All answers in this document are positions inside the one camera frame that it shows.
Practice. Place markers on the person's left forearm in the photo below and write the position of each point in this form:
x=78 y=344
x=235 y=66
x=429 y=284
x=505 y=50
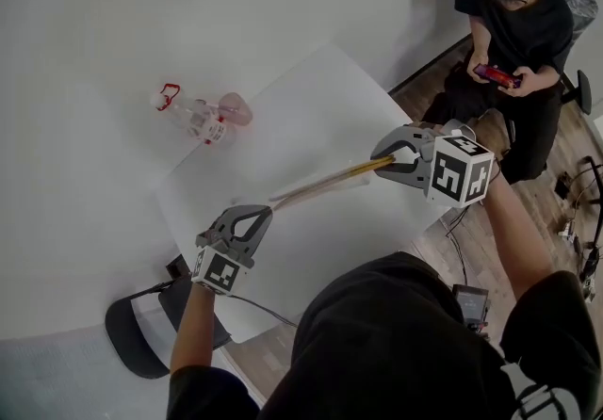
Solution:
x=193 y=328

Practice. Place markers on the grey patterned cushion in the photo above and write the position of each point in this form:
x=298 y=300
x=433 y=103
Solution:
x=581 y=13

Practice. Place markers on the person's right forearm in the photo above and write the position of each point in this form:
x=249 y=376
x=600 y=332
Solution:
x=523 y=239

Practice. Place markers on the black office chair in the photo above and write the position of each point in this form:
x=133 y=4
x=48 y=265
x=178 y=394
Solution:
x=136 y=352

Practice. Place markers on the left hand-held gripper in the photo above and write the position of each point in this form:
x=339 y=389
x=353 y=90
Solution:
x=219 y=269

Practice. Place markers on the person's black shirt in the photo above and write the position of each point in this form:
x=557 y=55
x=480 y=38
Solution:
x=377 y=338

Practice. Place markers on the black baseboard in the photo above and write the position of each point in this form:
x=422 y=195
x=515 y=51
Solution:
x=426 y=67

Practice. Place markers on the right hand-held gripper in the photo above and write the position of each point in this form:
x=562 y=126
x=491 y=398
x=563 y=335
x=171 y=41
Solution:
x=454 y=173

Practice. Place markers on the pink translucent cup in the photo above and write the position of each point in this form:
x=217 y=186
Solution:
x=236 y=108

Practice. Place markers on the black curved stand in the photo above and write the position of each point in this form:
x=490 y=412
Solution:
x=592 y=178

